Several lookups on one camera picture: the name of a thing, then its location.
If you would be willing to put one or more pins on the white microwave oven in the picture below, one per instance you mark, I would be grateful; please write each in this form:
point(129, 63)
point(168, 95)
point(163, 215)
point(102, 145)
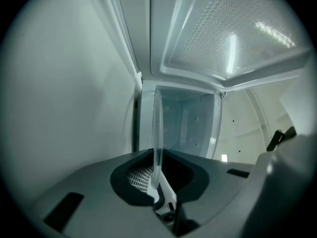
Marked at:
point(193, 33)

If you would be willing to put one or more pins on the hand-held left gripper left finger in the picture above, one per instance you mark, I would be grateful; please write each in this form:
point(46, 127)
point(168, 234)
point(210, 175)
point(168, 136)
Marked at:
point(99, 195)

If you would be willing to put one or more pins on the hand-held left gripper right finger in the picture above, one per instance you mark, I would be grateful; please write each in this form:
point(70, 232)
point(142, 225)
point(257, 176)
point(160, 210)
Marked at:
point(210, 195)

